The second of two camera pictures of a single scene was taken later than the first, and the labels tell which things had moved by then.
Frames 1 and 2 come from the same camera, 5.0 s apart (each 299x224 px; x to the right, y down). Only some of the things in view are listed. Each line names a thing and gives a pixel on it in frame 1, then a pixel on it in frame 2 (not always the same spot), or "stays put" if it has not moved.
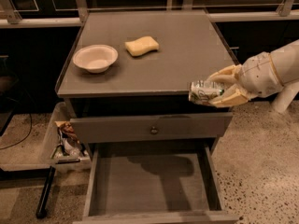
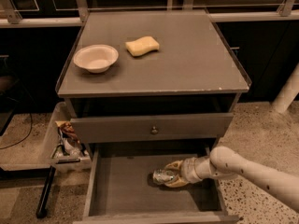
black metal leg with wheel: (43, 201) stays put
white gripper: (260, 76) to (189, 170)
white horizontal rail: (216, 18) stays put
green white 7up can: (205, 91) to (162, 176)
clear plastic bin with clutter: (62, 148) stays put
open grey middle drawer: (152, 183) stays put
